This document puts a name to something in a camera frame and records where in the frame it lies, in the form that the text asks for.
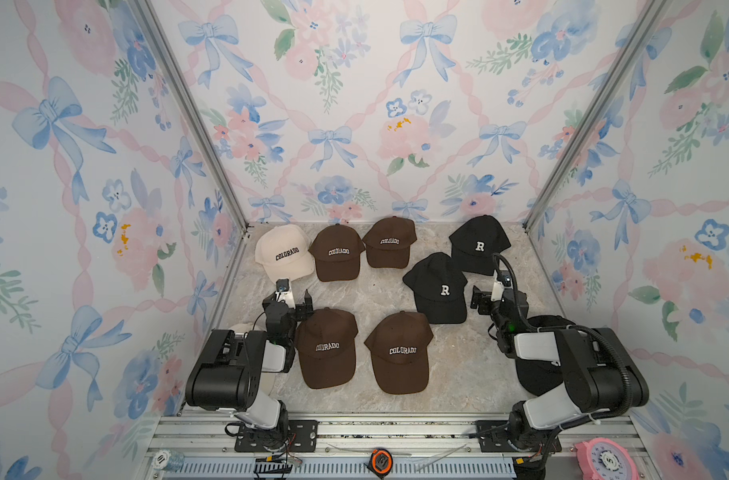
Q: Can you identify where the brown colorado cap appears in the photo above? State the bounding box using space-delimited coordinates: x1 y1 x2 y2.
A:
296 308 358 390
310 224 366 282
364 311 434 395
362 216 418 269

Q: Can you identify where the black r cap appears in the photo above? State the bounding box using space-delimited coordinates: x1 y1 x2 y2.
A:
449 215 512 276
403 252 468 324

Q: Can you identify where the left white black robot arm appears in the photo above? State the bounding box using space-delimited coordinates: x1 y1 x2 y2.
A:
184 292 318 455

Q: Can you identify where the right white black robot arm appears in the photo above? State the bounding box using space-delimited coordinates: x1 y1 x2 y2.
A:
470 285 650 456

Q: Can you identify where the cream Colorado cap front left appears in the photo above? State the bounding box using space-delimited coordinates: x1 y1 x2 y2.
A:
230 324 296 395

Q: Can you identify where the cream colorado cap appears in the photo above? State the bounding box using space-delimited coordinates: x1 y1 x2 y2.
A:
230 324 296 395
254 224 314 282

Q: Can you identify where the cream Colorado cap back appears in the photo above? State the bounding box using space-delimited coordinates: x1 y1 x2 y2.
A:
254 224 314 282

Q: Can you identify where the black R cap back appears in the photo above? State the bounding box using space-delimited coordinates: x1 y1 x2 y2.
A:
449 215 512 276

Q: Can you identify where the orange black tape measure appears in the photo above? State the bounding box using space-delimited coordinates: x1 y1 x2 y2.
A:
366 448 395 479

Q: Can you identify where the clear tape roll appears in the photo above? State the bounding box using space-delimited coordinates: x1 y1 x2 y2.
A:
152 449 186 472

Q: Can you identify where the pink round clock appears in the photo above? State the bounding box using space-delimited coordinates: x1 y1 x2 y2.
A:
576 438 641 480

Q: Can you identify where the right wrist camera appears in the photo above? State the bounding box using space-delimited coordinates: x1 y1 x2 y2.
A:
491 269 514 301

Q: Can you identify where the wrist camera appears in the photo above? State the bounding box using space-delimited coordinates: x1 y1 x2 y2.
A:
491 269 514 301
274 278 296 309

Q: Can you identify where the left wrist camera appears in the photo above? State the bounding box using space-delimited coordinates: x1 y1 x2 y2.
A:
274 278 296 309

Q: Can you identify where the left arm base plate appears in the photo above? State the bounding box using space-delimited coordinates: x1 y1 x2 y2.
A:
226 420 318 454

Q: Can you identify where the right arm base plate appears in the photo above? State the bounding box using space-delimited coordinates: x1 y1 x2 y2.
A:
469 420 550 455

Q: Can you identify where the aluminium rail frame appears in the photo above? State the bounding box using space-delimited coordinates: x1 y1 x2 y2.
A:
132 410 663 480

